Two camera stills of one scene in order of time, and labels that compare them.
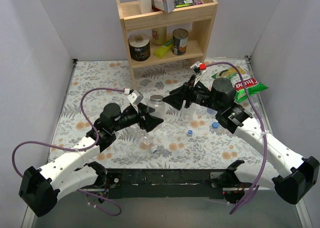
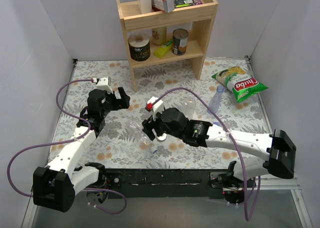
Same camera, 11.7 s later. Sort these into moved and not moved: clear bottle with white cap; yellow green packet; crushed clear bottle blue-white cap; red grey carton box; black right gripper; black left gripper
Moved: black left gripper; black right gripper
Not moved: crushed clear bottle blue-white cap; yellow green packet; clear bottle with white cap; red grey carton box
